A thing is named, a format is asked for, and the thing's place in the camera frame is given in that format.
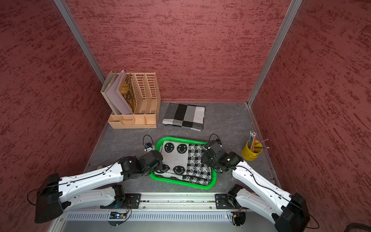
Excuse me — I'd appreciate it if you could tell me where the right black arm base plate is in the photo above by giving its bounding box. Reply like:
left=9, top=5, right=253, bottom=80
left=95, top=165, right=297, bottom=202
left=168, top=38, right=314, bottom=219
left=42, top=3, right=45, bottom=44
left=214, top=194, right=240, bottom=209

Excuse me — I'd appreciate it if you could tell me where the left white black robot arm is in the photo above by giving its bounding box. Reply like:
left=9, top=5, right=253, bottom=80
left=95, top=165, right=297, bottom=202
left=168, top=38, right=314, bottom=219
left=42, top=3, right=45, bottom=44
left=34, top=150, right=163, bottom=224

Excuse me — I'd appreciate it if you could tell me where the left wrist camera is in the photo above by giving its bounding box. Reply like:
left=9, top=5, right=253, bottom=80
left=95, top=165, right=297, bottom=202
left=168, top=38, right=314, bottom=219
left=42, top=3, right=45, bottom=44
left=145, top=143, right=154, bottom=153

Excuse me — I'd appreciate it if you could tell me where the black white smiley scarf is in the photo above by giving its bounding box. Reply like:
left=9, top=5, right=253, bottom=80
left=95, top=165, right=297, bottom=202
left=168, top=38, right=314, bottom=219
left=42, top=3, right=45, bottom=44
left=154, top=141, right=212, bottom=186

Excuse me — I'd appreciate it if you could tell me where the beige wooden file organizer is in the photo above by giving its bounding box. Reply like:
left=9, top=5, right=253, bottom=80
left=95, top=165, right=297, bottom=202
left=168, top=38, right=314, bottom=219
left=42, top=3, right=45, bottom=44
left=100, top=71, right=161, bottom=129

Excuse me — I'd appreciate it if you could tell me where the lilac folder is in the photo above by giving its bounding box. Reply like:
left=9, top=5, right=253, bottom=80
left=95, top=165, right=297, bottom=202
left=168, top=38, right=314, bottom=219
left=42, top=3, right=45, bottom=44
left=104, top=70, right=133, bottom=115

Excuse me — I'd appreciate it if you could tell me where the brown patterned book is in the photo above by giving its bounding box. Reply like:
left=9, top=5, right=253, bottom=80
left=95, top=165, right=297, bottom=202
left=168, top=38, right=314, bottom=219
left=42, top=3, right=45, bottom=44
left=119, top=73, right=136, bottom=113

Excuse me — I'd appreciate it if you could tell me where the green plastic basket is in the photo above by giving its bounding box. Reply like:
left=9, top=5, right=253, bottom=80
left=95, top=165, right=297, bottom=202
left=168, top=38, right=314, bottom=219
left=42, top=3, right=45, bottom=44
left=150, top=137, right=217, bottom=189

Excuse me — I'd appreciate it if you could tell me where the grey black checked scarf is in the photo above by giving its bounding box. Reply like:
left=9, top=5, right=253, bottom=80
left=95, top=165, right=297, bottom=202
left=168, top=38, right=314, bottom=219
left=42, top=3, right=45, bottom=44
left=162, top=102, right=205, bottom=131

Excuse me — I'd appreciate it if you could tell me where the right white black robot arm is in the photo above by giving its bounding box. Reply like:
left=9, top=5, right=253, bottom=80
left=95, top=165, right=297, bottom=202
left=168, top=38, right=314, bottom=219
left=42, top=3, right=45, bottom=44
left=202, top=139, right=311, bottom=232

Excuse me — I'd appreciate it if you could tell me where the aluminium front rail frame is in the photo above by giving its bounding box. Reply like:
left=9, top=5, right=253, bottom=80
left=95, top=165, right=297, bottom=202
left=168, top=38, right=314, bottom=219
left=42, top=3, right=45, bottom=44
left=49, top=192, right=278, bottom=232

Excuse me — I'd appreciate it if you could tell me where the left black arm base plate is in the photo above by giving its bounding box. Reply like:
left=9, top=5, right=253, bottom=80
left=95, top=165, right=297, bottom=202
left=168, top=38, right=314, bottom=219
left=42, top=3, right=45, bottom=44
left=100, top=193, right=142, bottom=210

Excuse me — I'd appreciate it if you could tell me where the yellow pencil cup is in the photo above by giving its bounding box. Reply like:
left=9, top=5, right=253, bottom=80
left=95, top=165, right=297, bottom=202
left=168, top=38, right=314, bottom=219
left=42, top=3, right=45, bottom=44
left=242, top=140, right=263, bottom=161

